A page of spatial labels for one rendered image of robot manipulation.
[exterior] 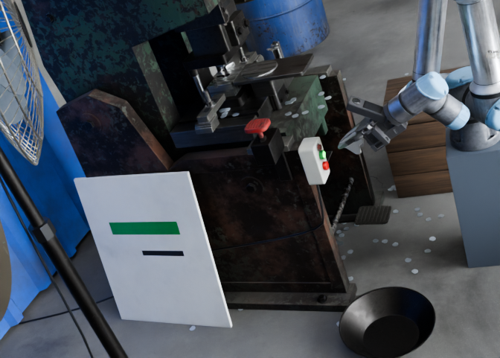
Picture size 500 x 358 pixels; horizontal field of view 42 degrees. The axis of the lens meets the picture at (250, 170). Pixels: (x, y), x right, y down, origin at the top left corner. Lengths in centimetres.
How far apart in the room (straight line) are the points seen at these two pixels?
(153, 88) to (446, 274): 116
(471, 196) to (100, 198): 127
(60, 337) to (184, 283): 64
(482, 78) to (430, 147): 76
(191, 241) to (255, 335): 39
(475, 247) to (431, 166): 47
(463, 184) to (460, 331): 45
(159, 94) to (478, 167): 103
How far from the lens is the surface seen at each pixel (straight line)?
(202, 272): 231
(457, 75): 202
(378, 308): 223
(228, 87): 216
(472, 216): 220
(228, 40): 211
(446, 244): 245
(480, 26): 179
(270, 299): 238
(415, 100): 178
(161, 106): 219
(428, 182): 266
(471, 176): 211
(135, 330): 260
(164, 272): 241
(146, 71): 214
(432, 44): 189
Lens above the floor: 156
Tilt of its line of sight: 29 degrees down
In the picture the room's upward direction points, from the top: 21 degrees counter-clockwise
